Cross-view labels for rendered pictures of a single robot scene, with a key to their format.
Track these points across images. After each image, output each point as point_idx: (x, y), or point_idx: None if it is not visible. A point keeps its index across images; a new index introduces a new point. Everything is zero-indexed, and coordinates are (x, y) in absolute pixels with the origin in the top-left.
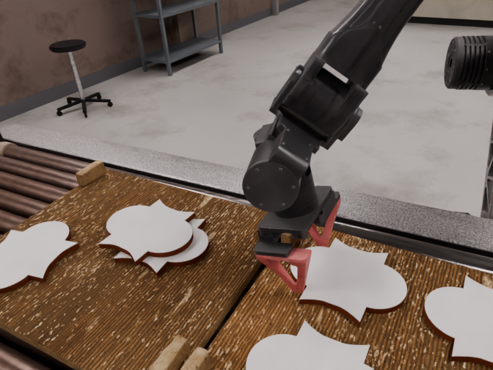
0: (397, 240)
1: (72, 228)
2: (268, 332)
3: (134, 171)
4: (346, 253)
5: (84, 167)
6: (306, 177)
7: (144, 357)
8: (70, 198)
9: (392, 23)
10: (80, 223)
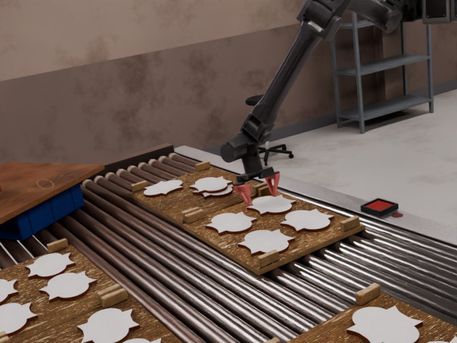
0: (313, 202)
1: (183, 184)
2: None
3: (226, 170)
4: (279, 199)
5: None
6: (253, 157)
7: None
8: (189, 175)
9: (269, 103)
10: (188, 182)
